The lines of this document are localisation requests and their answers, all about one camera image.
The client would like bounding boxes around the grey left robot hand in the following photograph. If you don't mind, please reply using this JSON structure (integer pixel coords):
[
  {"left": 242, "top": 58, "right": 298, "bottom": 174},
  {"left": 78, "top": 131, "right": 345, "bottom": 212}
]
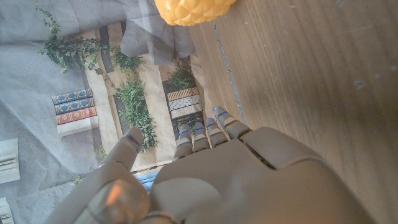
[{"left": 43, "top": 106, "right": 377, "bottom": 224}]

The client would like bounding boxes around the yellow toy pineapple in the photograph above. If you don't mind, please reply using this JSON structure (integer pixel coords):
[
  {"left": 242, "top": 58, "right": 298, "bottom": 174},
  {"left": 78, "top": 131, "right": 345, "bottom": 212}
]
[{"left": 154, "top": 0, "right": 238, "bottom": 27}]

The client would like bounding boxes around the printed fabric backdrop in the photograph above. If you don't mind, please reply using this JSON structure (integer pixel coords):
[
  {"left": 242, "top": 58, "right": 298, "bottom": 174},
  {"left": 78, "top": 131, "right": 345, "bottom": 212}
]
[{"left": 0, "top": 0, "right": 218, "bottom": 224}]

